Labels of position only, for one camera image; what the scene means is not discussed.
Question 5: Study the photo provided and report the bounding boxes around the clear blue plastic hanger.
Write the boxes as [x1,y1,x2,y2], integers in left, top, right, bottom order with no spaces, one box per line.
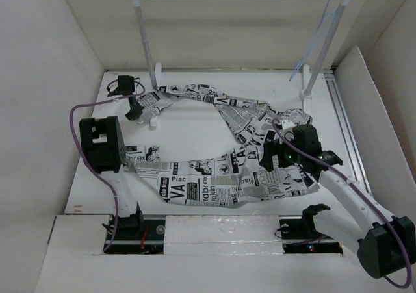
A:
[289,0,337,81]

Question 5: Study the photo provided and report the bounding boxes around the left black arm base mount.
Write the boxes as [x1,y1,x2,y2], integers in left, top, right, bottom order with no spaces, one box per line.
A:
[102,206,166,255]

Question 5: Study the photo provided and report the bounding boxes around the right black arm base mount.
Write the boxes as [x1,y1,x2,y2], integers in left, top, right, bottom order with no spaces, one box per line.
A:
[274,203,343,254]

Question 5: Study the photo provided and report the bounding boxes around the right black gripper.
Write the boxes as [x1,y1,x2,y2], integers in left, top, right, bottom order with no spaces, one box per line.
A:
[259,133,305,171]

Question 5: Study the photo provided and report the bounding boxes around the aluminium rail right side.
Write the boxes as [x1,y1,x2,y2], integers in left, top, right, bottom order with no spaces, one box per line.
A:
[323,69,372,196]

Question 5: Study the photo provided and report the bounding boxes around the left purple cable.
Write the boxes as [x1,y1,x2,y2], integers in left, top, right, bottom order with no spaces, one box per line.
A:
[70,80,146,251]

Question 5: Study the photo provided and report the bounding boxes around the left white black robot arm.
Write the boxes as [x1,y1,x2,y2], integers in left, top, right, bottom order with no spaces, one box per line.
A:
[70,116,145,239]

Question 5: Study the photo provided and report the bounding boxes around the black white newspaper print trousers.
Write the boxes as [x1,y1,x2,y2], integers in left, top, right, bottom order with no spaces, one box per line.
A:
[126,84,319,207]

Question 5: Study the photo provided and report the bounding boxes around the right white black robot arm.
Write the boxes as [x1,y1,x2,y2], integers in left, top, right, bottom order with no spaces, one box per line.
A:
[260,121,415,288]

